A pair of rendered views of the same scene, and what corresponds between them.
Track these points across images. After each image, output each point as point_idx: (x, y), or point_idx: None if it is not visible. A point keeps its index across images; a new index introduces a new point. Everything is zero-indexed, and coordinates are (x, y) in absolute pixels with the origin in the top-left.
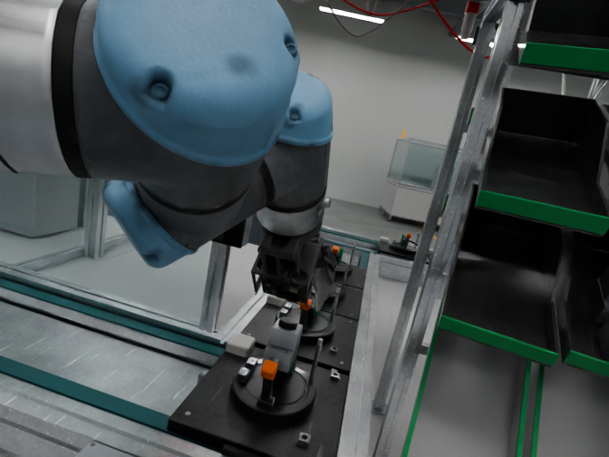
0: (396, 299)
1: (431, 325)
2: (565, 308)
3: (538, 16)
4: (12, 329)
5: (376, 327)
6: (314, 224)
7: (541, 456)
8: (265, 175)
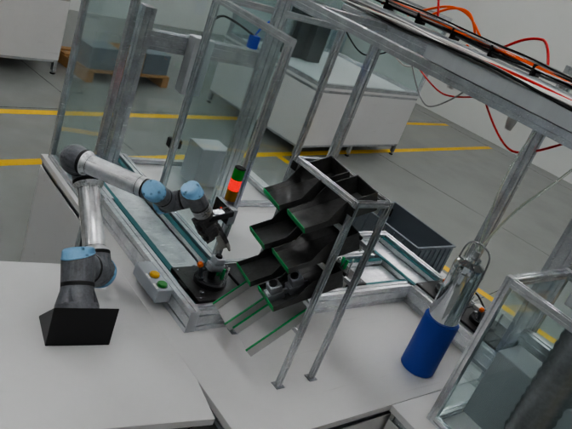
0: (384, 317)
1: (378, 336)
2: (276, 278)
3: (334, 169)
4: (153, 225)
5: (330, 314)
6: (203, 218)
7: (255, 326)
8: (180, 203)
